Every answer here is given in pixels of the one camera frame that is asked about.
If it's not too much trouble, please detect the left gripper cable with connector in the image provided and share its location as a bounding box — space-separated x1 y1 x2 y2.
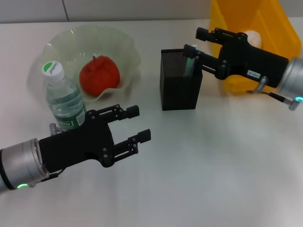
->
27 122 62 188

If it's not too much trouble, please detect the white paper ball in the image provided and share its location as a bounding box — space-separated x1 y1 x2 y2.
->
243 30 263 48

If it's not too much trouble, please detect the clear bottle with green label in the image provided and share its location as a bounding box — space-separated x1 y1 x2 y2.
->
42 61 88 132

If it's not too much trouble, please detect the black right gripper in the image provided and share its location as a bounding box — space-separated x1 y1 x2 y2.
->
183 26 290 88

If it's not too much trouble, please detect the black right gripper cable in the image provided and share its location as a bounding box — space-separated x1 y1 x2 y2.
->
247 75 303 111

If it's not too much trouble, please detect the red-orange toy orange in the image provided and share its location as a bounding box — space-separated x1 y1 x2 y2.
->
79 55 120 96

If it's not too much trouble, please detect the green pen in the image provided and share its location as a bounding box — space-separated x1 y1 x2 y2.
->
184 44 197 78

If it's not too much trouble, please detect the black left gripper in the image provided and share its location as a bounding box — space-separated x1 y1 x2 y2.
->
38 104 152 174

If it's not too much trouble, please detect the pale green glass fruit plate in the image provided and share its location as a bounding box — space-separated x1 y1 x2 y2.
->
39 23 140 104

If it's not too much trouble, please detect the yellow plastic bin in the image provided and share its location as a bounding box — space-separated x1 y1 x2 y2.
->
207 0 303 96

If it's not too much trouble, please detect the black mesh pen holder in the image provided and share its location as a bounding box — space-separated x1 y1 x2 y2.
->
160 48 204 111

